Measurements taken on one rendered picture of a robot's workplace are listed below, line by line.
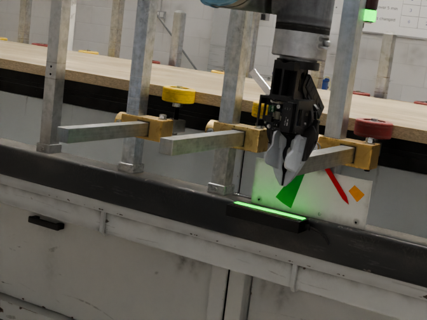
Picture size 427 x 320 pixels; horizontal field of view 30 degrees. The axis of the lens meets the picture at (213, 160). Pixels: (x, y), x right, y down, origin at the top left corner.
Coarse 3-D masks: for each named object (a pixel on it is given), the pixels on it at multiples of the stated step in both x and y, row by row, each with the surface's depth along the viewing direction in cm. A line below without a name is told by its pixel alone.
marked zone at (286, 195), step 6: (294, 180) 166; (300, 180) 165; (288, 186) 167; (294, 186) 166; (282, 192) 168; (288, 192) 167; (294, 192) 166; (282, 198) 168; (288, 198) 167; (294, 198) 166; (288, 204) 167
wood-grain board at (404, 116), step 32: (0, 64) 230; (32, 64) 223; (96, 64) 253; (128, 64) 273; (160, 96) 202; (256, 96) 205; (320, 96) 232; (352, 96) 248; (352, 128) 177; (416, 128) 171
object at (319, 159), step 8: (312, 152) 145; (320, 152) 146; (328, 152) 147; (336, 152) 150; (344, 152) 154; (352, 152) 158; (312, 160) 141; (320, 160) 144; (328, 160) 147; (336, 160) 151; (344, 160) 155; (352, 160) 158; (304, 168) 138; (312, 168) 141; (320, 168) 145
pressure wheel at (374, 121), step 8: (360, 120) 168; (368, 120) 172; (376, 120) 170; (360, 128) 168; (368, 128) 167; (376, 128) 166; (384, 128) 167; (392, 128) 169; (360, 136) 168; (368, 136) 167; (376, 136) 167; (384, 136) 167
